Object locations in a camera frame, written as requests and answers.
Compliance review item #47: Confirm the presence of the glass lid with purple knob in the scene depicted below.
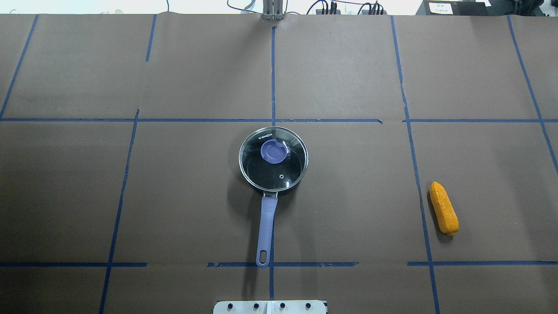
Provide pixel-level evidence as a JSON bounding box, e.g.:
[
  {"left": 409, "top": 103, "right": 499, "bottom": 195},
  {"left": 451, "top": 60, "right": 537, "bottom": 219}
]
[{"left": 238, "top": 126, "right": 309, "bottom": 194}]

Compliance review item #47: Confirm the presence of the yellow corn cob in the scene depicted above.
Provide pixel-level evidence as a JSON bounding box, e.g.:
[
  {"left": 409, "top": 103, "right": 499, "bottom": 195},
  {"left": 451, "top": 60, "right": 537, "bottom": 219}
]
[{"left": 429, "top": 181, "right": 460, "bottom": 236}]

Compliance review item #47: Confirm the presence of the white mounting plate with bolts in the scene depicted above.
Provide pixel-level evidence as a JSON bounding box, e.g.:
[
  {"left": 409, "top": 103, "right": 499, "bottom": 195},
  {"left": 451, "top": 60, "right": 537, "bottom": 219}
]
[{"left": 213, "top": 300, "right": 328, "bottom": 314}]

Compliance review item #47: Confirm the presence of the black power strip with plugs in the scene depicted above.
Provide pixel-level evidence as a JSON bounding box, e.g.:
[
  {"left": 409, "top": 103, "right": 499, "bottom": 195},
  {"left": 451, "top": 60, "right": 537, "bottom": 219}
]
[{"left": 306, "top": 0, "right": 388, "bottom": 16}]

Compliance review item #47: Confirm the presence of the black box with white label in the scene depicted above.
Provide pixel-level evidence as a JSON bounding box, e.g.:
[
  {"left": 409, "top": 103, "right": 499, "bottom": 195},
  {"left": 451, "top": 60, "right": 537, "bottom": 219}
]
[{"left": 415, "top": 0, "right": 489, "bottom": 16}]

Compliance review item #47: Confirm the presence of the black pot with purple handle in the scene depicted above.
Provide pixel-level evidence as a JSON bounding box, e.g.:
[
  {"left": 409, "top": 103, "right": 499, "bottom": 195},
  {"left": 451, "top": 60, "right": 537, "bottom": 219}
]
[{"left": 238, "top": 126, "right": 309, "bottom": 268}]

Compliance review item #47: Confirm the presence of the aluminium frame post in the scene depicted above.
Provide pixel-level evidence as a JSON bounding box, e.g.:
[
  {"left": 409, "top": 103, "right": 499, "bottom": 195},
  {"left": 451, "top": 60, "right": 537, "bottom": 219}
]
[{"left": 262, "top": 0, "right": 285, "bottom": 20}]

